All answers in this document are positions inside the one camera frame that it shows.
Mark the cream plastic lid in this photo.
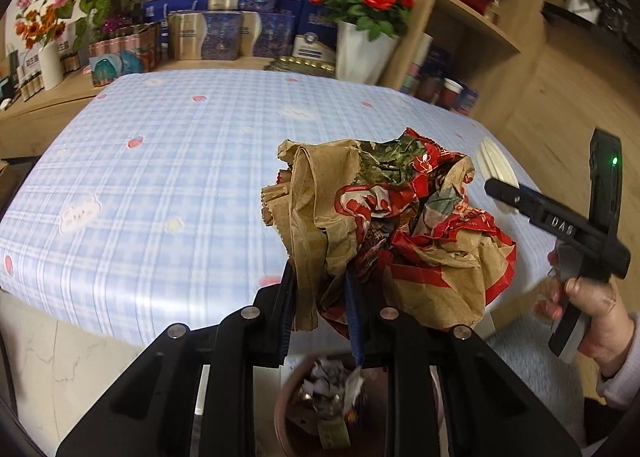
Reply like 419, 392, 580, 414
476, 136, 520, 188

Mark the brown red paper bag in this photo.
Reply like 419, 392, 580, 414
262, 129, 518, 333

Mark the silver foil bag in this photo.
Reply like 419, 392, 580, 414
298, 359, 364, 420

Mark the brown round trash bin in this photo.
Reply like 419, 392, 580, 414
274, 353, 388, 456

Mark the person right hand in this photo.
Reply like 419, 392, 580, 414
533, 250, 636, 378

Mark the small purple box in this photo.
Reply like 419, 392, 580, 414
454, 86, 478, 116

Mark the red paper cup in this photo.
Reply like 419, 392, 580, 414
436, 78, 464, 110

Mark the blue plaid tablecloth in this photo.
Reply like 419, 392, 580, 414
0, 68, 559, 349

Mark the stack of pastel cups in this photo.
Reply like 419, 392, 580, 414
400, 32, 433, 94

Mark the wooden shelf unit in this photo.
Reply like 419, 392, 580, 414
380, 0, 546, 133

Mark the gold green tray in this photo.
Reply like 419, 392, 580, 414
264, 56, 335, 79

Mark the red rose plant white pot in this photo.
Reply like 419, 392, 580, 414
310, 0, 414, 84

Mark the blue silver gift box right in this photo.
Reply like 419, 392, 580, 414
240, 12, 295, 58

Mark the striped tin box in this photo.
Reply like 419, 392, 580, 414
88, 23, 162, 88

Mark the orange flowers white vase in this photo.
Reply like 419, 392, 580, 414
14, 4, 66, 91

